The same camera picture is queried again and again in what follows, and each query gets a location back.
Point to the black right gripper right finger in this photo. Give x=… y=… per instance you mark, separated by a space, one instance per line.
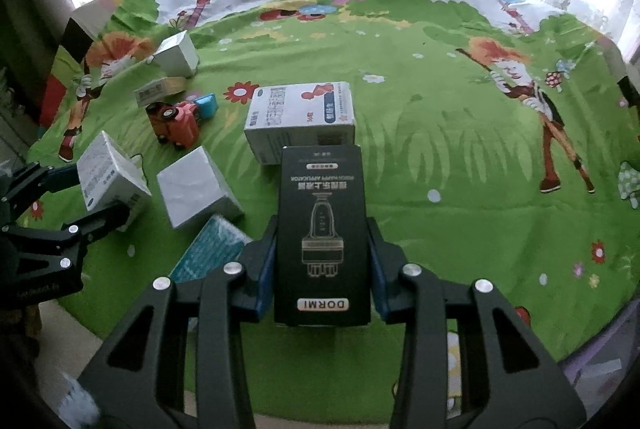
x=469 y=360

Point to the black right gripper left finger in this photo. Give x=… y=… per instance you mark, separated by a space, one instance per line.
x=175 y=360

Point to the white printed medicine box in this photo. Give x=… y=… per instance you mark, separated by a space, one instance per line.
x=107 y=174

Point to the black Dormi box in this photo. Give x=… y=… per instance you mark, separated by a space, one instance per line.
x=321 y=271

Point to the teal patterned box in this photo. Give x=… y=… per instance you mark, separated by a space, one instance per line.
x=218 y=243

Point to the shiny silver white box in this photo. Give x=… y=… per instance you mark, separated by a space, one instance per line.
x=193 y=187

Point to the red toy car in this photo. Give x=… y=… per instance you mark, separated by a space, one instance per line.
x=179 y=124

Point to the brown flat carton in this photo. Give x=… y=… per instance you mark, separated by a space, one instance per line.
x=158 y=89

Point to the small white cube box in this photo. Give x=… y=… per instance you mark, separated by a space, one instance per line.
x=176 y=56

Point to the colourful cartoon play mat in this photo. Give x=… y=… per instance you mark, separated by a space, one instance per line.
x=492 y=131

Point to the grey barcode box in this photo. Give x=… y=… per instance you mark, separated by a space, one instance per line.
x=315 y=113

